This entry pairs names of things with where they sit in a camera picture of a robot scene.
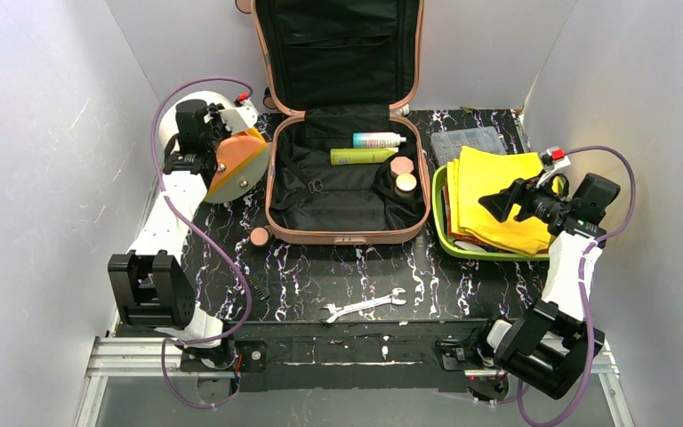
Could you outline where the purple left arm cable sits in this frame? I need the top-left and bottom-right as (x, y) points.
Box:
(150, 77), (255, 411)

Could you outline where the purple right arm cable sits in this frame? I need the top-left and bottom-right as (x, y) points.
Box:
(515, 144), (639, 427)

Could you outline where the clear plastic screw box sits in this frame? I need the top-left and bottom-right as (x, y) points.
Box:
(430, 127), (507, 166)

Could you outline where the white printed garment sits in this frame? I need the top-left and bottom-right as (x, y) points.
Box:
(453, 239), (497, 253)

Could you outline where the teal pink tube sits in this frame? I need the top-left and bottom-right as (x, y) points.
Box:
(352, 132), (407, 149)

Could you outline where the black spring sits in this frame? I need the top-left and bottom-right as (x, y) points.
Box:
(247, 275), (269, 301)

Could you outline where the aluminium frame rail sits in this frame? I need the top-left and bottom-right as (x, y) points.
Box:
(75, 311), (237, 426)

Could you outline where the yellow snack packet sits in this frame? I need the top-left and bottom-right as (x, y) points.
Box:
(446, 147), (551, 256)

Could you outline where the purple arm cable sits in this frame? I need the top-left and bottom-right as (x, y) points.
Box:
(515, 144), (639, 427)
(150, 77), (255, 411)

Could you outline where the round pink compact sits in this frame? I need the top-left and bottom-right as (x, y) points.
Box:
(390, 156), (414, 179)

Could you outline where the silver open-end wrench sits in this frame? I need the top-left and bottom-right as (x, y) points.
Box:
(320, 287), (406, 324)

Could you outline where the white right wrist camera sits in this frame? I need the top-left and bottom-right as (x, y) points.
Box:
(535, 147), (571, 188)

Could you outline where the red snack packet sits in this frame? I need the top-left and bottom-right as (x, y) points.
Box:
(442, 182), (489, 246)

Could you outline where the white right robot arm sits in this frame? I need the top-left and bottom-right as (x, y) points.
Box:
(478, 173), (621, 399)

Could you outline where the round copper compact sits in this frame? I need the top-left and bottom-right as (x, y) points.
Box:
(394, 173), (418, 197)

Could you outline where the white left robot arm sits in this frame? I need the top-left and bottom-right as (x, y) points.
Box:
(108, 91), (230, 349)

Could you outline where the cream cylindrical drum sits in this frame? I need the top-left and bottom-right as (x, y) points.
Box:
(156, 90), (272, 205)

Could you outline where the pink hard-shell suitcase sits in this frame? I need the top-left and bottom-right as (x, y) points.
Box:
(252, 1), (430, 246)

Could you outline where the green plastic tray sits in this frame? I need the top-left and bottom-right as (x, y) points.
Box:
(430, 165), (550, 262)

